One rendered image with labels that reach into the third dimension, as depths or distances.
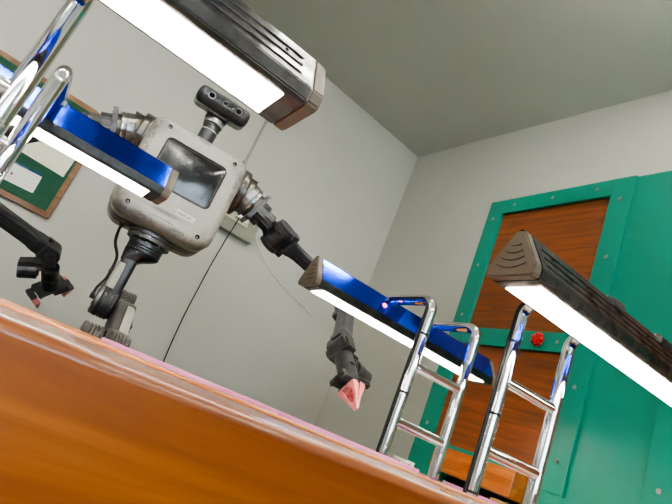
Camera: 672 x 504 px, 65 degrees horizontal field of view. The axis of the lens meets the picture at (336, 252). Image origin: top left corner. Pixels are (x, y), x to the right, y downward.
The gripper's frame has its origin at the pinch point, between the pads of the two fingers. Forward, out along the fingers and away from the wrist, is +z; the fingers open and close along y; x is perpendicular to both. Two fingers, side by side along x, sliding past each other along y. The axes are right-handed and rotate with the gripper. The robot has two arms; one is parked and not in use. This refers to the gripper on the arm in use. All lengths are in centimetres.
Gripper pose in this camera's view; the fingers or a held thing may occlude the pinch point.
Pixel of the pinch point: (355, 406)
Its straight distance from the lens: 146.8
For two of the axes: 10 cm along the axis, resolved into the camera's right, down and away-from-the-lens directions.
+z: 1.5, 5.0, -8.5
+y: 7.6, 4.9, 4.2
